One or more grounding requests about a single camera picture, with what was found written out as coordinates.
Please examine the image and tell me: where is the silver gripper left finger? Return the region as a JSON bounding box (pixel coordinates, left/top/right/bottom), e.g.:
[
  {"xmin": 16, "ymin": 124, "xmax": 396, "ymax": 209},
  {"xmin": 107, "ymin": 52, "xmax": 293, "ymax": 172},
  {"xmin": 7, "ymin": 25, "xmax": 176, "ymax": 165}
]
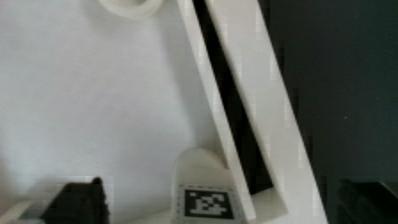
[{"xmin": 41, "ymin": 177, "xmax": 110, "ymax": 224}]

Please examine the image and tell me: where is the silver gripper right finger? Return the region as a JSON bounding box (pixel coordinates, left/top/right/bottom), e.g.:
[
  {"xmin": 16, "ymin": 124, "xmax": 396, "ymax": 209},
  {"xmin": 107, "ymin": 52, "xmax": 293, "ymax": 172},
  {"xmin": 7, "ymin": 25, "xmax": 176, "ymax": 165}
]
[{"xmin": 338, "ymin": 180, "xmax": 398, "ymax": 224}]

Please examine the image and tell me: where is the white square table top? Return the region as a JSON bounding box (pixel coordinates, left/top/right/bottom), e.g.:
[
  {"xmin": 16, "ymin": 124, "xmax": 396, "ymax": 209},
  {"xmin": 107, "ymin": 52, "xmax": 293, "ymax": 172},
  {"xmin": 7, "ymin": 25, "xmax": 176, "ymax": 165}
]
[{"xmin": 0, "ymin": 0, "xmax": 224, "ymax": 224}]

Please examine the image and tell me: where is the white table leg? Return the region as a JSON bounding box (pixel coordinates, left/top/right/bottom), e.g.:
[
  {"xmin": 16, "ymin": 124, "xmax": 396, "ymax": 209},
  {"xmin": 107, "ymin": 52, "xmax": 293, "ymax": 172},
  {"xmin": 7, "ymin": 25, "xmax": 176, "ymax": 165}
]
[{"xmin": 171, "ymin": 148, "xmax": 245, "ymax": 224}]

